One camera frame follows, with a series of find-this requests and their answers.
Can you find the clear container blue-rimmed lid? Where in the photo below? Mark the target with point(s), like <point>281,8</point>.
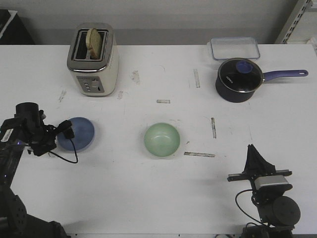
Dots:
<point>224,48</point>

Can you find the white perforated shelf post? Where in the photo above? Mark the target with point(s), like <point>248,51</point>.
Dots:
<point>301,25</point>

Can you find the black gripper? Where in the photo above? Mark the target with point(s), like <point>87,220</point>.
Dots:
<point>256,161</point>
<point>40,137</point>

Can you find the slice of toast bread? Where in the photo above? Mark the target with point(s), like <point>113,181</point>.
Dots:
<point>94,43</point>

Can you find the green bowl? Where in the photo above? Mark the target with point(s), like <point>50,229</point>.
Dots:
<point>162,139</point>

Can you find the blue saucepan with handle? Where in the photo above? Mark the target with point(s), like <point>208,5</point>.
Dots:
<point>268,76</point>

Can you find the blue bowl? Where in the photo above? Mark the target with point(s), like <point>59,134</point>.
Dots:
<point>84,133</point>

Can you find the cream two-slot toaster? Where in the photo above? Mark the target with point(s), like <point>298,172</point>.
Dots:
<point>94,77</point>

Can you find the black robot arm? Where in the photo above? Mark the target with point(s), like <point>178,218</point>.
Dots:
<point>277,213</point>
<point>15,222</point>

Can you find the glass pot lid blue knob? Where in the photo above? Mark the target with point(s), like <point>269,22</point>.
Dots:
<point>240,75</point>

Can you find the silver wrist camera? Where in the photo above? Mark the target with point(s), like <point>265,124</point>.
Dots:
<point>267,181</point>

